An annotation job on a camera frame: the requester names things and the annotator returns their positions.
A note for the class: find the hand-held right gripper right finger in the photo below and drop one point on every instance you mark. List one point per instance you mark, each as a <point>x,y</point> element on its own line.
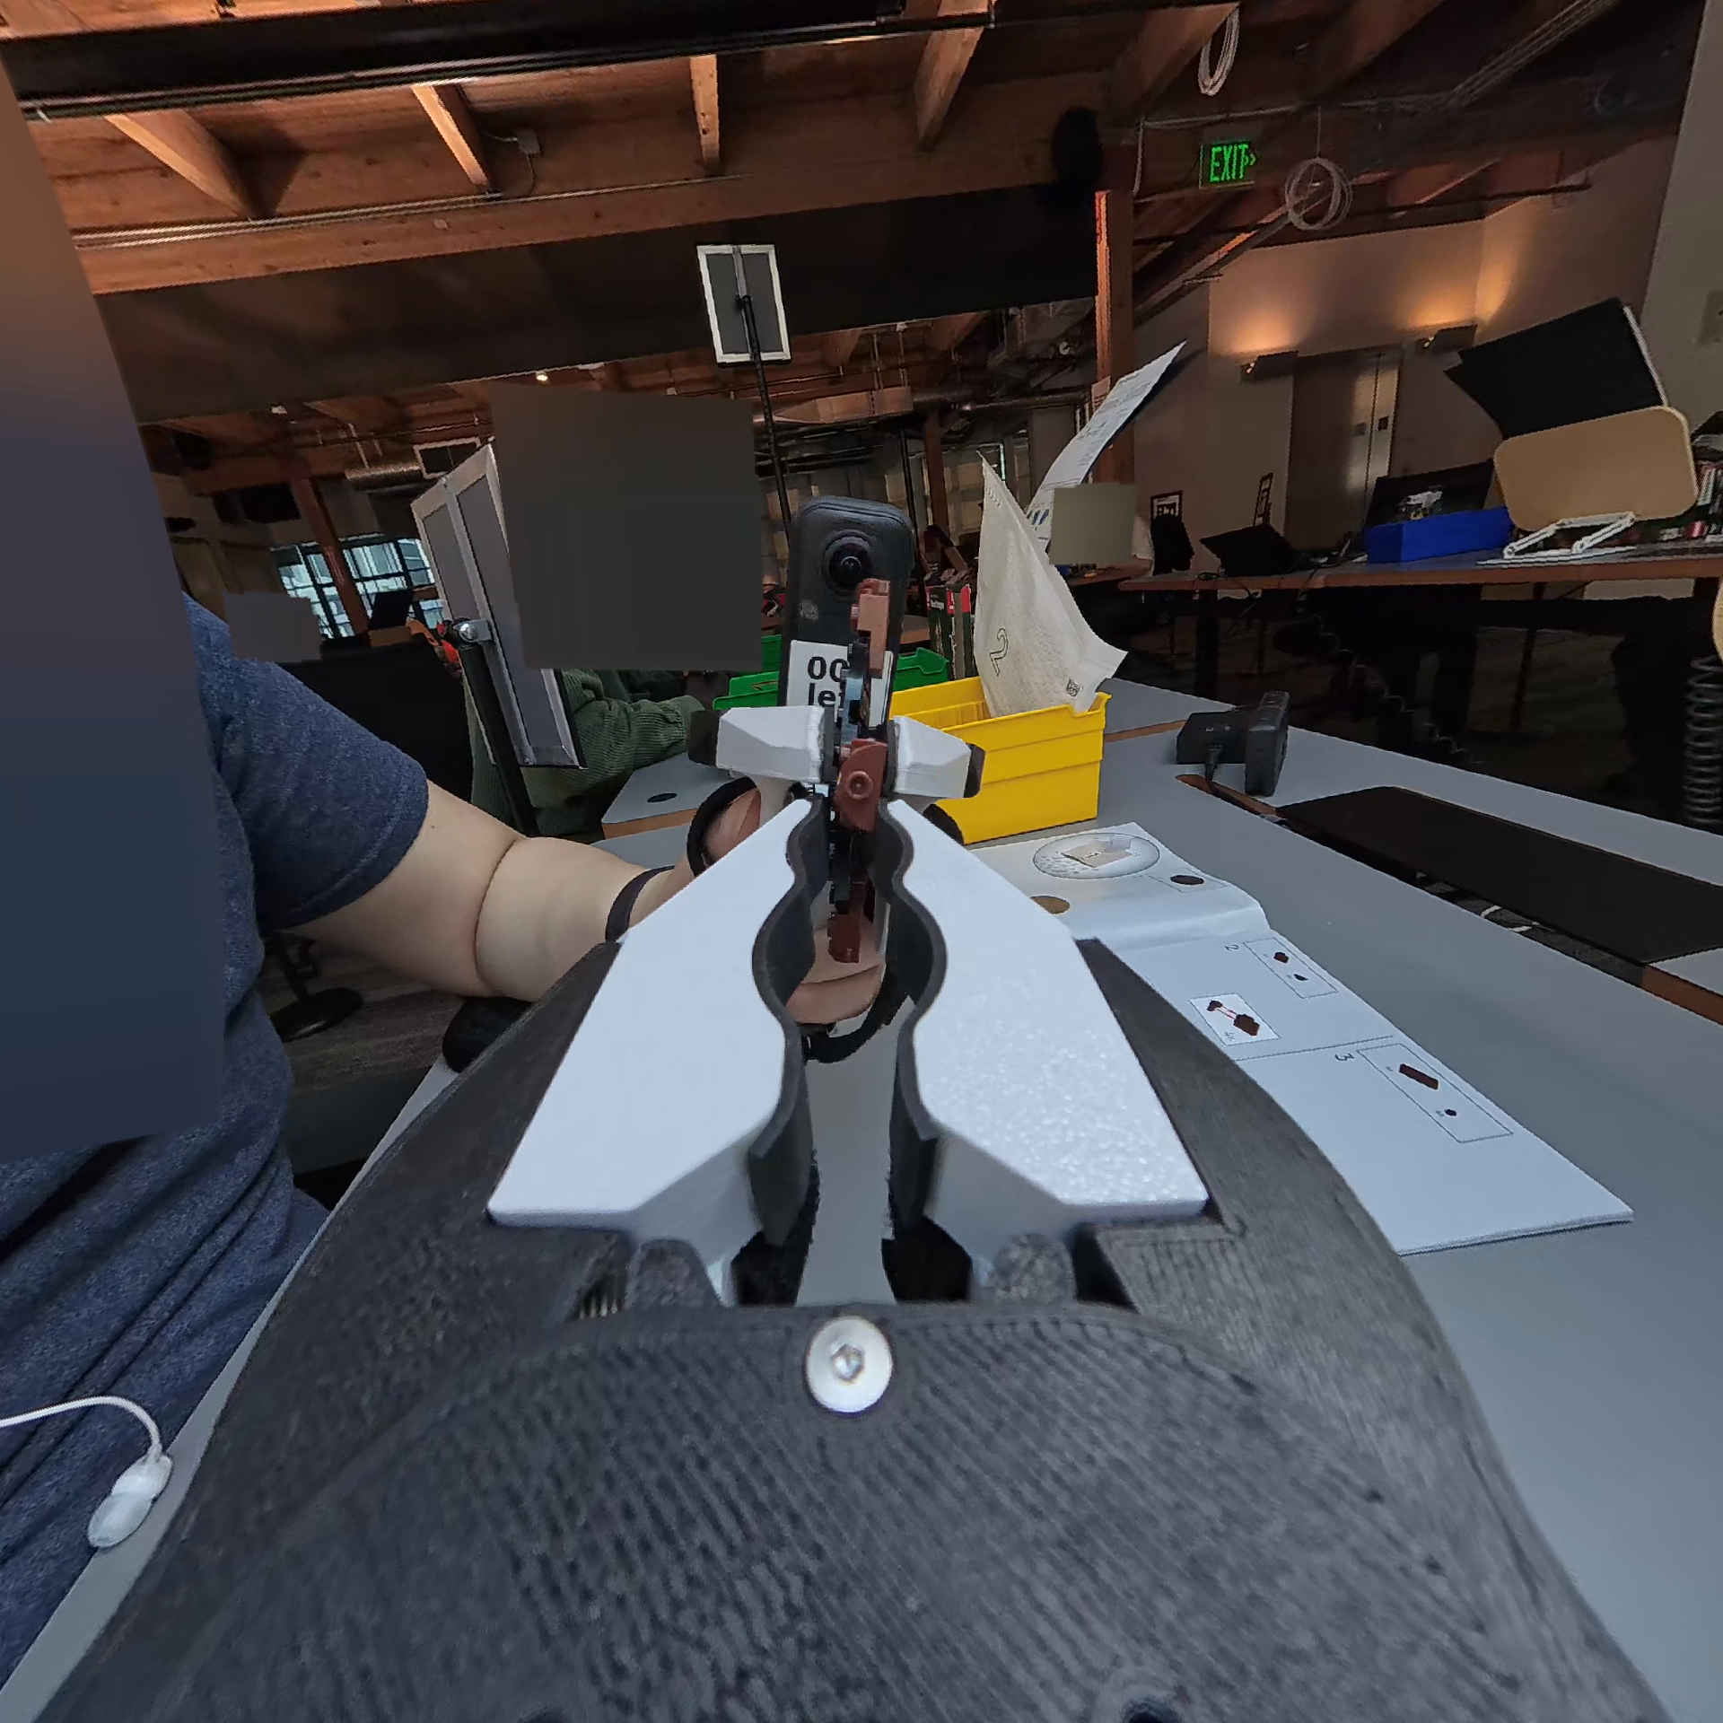
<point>1049,1080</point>

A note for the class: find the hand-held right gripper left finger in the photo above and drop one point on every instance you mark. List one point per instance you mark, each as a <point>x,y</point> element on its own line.
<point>634,1080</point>

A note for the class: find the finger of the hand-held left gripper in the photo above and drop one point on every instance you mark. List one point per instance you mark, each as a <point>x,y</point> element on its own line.
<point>935,763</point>
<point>777,744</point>

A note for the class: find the brown and black brick assembly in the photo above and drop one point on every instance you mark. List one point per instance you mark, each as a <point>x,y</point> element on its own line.
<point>860,792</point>

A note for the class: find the person's left forearm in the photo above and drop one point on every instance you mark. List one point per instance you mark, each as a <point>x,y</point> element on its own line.
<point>538,902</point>

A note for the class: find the black desk mat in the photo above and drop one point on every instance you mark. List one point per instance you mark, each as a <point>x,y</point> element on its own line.
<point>1508,863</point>

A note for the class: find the grey desk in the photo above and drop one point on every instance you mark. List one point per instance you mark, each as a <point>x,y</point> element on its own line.
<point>1551,1414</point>

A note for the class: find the person's left hand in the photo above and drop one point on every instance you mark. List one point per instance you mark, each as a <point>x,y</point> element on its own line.
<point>839,992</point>

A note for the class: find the green plastic bin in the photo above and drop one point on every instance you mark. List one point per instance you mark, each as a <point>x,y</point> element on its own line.
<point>753,688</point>

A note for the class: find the yellow plastic bin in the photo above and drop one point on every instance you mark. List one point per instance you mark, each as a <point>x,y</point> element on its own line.
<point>1022,765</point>

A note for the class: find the black wristband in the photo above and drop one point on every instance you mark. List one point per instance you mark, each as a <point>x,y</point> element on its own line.
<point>623,902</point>

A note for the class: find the white paper bag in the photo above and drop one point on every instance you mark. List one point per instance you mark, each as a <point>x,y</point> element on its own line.
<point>1037,604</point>

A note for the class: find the hanging framed panel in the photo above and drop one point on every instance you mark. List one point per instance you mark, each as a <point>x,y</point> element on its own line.
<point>742,304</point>

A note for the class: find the instruction booklet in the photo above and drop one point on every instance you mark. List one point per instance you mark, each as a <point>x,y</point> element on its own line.
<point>1344,1119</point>

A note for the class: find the black power adapter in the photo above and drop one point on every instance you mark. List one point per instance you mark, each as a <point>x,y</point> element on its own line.
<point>1258,740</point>

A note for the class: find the white paper sheet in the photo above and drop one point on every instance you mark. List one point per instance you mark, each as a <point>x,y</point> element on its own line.
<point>1103,425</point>

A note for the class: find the framed board on stand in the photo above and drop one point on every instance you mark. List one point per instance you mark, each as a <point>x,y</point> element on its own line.
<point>478,590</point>

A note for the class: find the person's blue shirt torso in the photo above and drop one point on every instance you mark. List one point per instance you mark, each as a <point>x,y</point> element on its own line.
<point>311,753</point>

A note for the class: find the blue plastic bin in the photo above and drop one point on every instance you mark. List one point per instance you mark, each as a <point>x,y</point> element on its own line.
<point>1432,536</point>

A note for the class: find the wooden table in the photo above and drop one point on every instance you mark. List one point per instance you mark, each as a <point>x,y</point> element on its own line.
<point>1479,569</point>

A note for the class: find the green exit sign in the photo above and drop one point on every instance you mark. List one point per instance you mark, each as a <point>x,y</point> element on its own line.
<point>1227,164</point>

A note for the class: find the beige chair seat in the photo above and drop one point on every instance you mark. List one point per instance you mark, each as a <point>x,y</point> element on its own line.
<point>1597,470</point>

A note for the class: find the black panel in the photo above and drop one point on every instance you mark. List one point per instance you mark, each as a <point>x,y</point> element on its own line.
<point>1561,367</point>

